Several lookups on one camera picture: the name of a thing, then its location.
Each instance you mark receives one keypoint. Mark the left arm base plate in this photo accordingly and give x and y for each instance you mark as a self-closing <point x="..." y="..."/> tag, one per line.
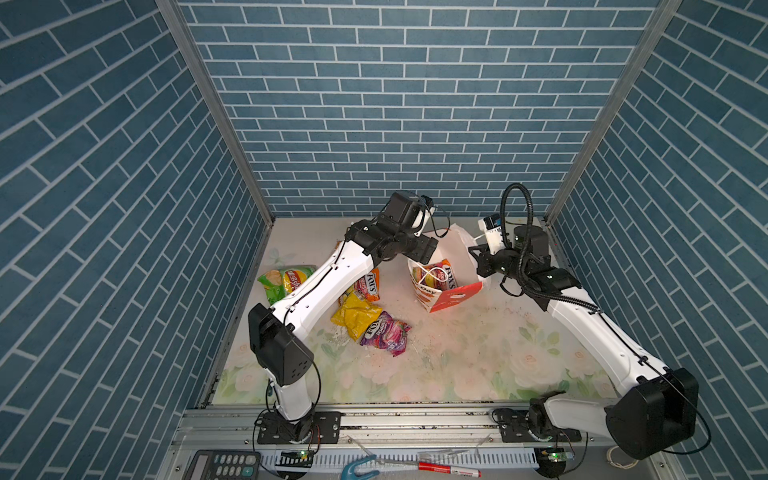
<point x="317" y="427"/>

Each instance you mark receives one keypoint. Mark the green chips bag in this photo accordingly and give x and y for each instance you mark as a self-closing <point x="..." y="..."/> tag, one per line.
<point x="280" y="282"/>

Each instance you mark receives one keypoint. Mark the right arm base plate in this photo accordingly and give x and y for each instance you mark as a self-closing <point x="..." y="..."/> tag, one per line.
<point x="510" y="425"/>

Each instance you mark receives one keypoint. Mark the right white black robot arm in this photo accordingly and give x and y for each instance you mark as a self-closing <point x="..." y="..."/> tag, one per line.
<point x="655" y="407"/>

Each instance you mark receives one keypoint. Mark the purple berries candy bag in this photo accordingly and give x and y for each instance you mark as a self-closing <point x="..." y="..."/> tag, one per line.
<point x="387" y="333"/>

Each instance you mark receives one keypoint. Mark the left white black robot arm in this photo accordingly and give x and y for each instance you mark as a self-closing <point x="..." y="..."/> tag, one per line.
<point x="277" y="332"/>

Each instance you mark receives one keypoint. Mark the rubber band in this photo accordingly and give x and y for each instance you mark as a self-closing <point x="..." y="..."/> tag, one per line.
<point x="616" y="458"/>

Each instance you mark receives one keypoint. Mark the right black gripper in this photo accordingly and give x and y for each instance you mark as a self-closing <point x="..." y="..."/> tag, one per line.
<point x="483" y="258"/>

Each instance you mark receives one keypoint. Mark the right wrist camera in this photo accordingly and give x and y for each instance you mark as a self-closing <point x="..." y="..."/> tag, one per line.
<point x="491" y="228"/>

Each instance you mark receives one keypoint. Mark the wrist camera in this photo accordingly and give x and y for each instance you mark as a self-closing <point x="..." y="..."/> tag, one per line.
<point x="491" y="228"/>
<point x="426" y="209"/>

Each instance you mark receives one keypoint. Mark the red white paper bag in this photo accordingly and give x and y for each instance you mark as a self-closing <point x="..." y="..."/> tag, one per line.
<point x="454" y="247"/>

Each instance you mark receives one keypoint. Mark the black calculator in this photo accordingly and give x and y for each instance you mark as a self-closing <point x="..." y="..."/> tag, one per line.
<point x="223" y="465"/>

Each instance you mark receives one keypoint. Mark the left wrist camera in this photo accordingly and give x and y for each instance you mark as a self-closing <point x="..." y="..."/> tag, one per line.
<point x="426" y="209"/>

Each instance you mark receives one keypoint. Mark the yellow chips bag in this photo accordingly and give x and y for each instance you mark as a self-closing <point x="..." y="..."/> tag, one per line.
<point x="356" y="314"/>

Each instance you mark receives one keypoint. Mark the white cable duct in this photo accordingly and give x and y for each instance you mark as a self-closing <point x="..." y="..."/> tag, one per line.
<point x="333" y="460"/>

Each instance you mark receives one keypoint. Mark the red marker pen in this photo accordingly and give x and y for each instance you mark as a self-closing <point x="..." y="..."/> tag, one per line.
<point x="448" y="469"/>

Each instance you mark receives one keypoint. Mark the fruit candy bag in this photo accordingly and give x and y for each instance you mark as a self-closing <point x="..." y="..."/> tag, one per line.
<point x="367" y="286"/>
<point x="437" y="276"/>

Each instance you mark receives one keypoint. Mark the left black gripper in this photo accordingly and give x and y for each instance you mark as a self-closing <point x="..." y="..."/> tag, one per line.
<point x="423" y="248"/>

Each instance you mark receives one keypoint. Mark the aluminium rail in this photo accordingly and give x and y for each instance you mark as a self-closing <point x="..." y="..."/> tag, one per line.
<point x="431" y="425"/>

